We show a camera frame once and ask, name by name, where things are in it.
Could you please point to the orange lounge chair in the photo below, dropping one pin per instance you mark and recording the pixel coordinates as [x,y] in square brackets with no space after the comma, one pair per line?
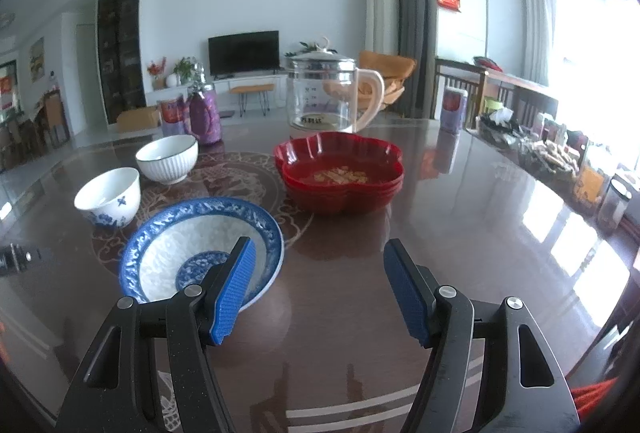
[395,68]

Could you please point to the framed wall painting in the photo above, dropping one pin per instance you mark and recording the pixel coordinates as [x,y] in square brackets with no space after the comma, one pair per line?
[37,59]

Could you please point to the wooden stool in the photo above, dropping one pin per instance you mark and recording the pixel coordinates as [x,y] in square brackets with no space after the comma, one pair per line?
[251,89]

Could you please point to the white television cabinet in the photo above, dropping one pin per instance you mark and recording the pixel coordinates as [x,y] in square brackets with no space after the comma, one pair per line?
[260,79]

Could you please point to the white ribbed bowl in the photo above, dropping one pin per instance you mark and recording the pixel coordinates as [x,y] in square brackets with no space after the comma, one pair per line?
[167,165]

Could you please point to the glass electric kettle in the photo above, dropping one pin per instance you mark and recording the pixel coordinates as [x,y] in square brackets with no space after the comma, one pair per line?
[320,98]

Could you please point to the leafy potted plant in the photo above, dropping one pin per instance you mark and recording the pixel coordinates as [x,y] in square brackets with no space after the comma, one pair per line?
[185,69]

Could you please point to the blue and white plate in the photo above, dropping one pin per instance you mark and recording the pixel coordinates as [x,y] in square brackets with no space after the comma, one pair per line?
[165,243]

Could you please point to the orange filled jar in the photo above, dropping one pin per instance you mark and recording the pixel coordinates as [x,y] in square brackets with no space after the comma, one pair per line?
[590,185]

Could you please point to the purple thermos flask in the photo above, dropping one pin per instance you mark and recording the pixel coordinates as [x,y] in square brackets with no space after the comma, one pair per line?
[205,118]

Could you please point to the black television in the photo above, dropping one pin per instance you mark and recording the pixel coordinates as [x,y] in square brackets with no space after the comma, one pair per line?
[243,53]

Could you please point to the white curtain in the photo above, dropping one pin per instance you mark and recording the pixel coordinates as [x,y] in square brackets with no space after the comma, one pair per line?
[542,13]

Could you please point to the red cloth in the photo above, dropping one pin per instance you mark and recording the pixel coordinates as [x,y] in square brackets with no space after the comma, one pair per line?
[595,395]

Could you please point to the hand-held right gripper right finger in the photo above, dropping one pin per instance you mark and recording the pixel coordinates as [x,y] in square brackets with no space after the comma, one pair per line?
[407,293]

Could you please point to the pile of snack packets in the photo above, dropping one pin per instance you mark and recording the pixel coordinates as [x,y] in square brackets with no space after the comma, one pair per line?
[545,153]

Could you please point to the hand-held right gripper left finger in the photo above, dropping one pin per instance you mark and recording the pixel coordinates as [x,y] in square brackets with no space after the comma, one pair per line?
[232,293]

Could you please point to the cardboard box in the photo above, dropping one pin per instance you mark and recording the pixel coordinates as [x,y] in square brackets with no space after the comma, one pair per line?
[137,119]

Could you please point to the grey curtain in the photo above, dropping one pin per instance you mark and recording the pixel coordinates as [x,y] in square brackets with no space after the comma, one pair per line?
[412,13]

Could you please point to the black decorative wall panel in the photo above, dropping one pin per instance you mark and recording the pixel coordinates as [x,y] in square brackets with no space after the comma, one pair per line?
[120,43]

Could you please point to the white standing air conditioner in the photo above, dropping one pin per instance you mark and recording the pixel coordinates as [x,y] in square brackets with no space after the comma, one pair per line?
[382,18]

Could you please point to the white bowl with blue print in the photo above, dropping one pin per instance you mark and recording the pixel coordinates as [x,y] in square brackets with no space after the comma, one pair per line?
[107,203]

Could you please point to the red flower bouquet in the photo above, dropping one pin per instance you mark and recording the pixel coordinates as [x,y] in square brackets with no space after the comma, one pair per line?
[156,69]

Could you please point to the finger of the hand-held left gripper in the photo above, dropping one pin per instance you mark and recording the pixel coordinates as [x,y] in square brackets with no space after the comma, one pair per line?
[17,259]

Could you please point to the green potted plant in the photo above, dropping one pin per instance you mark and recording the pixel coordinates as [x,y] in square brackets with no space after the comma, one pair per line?
[305,48]

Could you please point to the glass jar with metal lid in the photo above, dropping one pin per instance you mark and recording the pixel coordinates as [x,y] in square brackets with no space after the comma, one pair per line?
[612,208]

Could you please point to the wooden bench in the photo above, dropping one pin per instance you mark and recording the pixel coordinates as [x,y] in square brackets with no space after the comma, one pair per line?
[500,83]

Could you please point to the wooden dining chair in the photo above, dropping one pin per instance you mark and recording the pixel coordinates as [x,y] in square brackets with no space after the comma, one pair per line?
[52,115]

